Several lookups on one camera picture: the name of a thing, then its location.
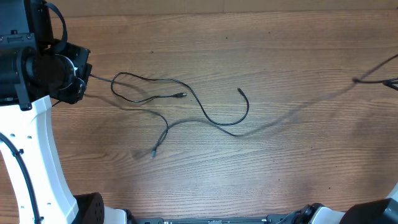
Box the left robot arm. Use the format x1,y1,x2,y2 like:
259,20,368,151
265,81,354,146
1,0,134,223

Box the thick black USB cable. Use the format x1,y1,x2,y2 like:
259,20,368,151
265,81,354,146
83,54,398,159

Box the cardboard backdrop panel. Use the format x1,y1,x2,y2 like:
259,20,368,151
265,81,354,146
51,0,397,17

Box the thin black USB cable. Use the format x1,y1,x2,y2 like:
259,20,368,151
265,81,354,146
89,72,251,127

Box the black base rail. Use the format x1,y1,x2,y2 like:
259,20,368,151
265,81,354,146
134,214,295,224

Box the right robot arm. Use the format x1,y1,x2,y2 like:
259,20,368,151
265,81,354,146
293,185,397,224

